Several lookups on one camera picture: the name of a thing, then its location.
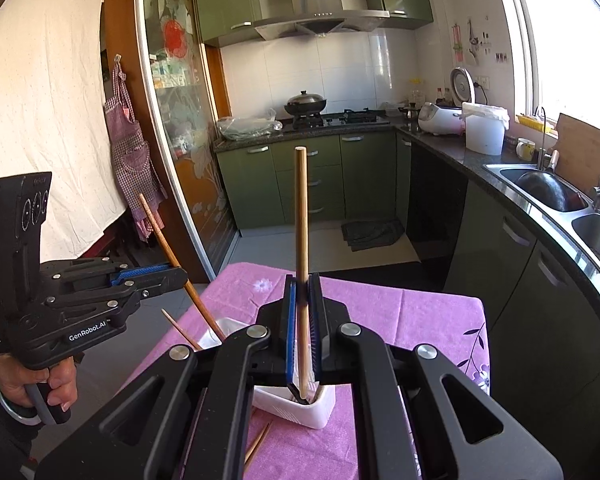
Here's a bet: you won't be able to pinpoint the white rice cooker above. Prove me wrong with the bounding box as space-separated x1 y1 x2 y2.
417 102 466 136

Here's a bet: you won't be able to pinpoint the kitchen window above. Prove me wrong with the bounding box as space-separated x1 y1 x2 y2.
490 0 600 126

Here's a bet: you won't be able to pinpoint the purple floral tablecloth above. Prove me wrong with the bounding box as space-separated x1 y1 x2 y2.
122 261 491 480

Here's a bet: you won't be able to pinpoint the person's left forearm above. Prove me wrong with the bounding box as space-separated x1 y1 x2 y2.
0 350 48 480

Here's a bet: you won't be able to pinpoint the white bucket with bag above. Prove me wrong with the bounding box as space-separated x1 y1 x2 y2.
461 101 510 156

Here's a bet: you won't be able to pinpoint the sliding glass door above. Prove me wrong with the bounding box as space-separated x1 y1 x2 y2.
134 0 241 281

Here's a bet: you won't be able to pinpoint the white hanging cloth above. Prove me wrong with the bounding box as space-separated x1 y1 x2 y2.
0 0 128 261

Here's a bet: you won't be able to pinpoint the wooden cutting board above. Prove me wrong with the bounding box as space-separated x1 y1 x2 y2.
550 112 600 176

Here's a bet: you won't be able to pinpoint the white plastic utensil holder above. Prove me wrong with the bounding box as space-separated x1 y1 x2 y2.
200 316 337 429

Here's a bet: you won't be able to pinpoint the dark floor cloth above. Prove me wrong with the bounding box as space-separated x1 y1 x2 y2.
341 219 406 252

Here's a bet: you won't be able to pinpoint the black wok with lid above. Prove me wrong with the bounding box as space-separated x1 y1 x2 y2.
284 90 327 116

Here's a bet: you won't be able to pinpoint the green cabinet drawer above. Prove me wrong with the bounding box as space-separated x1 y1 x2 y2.
271 136 342 171
275 165 345 200
278 192 346 225

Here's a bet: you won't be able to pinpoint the thin black tap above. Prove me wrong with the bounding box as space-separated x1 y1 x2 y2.
535 106 549 161

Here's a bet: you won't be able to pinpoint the brown wooden chopstick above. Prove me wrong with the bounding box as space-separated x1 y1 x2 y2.
138 194 227 342
161 308 203 352
242 421 273 476
294 146 315 401

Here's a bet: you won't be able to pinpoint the black gas stove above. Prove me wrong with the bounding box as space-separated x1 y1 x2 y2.
290 108 391 130

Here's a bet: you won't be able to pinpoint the person's left hand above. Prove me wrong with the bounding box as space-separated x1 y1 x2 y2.
0 354 79 409

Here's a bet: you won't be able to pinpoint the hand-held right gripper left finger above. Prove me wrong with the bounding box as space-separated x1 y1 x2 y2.
35 275 298 480

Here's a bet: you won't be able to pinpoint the yellow tray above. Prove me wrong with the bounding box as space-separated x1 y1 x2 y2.
516 114 551 133

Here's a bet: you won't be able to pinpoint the grey bracelet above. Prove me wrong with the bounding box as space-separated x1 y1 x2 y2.
0 375 43 427

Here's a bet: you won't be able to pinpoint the round white appliance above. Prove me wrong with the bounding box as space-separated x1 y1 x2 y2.
450 67 477 107

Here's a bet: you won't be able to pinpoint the clear plastic bag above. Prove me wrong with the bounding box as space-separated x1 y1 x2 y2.
216 108 283 141

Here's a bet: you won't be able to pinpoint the checkered apron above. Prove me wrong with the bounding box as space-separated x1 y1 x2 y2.
104 60 168 243

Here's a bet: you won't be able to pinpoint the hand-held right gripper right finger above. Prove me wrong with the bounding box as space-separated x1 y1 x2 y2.
310 275 563 480

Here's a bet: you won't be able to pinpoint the hanging red wall ornament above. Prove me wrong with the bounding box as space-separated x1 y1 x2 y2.
452 22 466 66

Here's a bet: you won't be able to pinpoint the steel range hood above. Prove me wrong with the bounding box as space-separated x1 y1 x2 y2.
252 0 390 41

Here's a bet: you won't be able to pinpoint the dark wok in sink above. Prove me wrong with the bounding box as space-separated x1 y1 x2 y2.
517 170 578 212

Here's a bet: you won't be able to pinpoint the hanging kitchen tool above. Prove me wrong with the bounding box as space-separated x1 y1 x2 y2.
466 19 481 66

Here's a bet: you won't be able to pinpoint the green base cabinets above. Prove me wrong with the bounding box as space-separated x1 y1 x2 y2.
215 127 600 411

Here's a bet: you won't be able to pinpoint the green wall cabinets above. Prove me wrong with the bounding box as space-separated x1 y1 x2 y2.
192 0 435 48

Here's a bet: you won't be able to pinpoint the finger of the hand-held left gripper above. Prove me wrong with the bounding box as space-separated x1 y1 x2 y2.
125 267 188 304
110 264 181 285

